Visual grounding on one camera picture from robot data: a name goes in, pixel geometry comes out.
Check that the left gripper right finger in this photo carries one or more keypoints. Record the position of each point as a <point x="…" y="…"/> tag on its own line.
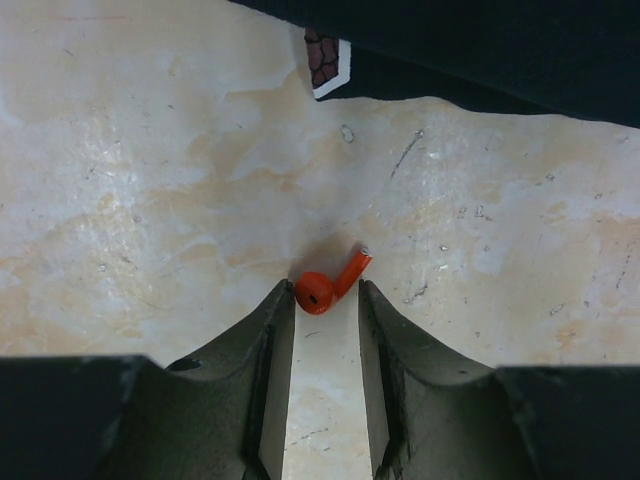
<point x="433" y="413"/>

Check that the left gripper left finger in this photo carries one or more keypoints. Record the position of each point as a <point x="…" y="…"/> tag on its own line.
<point x="219" y="412"/>

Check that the orange earbud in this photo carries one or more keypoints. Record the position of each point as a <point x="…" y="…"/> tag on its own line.
<point x="316" y="293"/>

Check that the dark navy folded cloth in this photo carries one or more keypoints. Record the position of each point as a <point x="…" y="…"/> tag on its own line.
<point x="574" y="58"/>

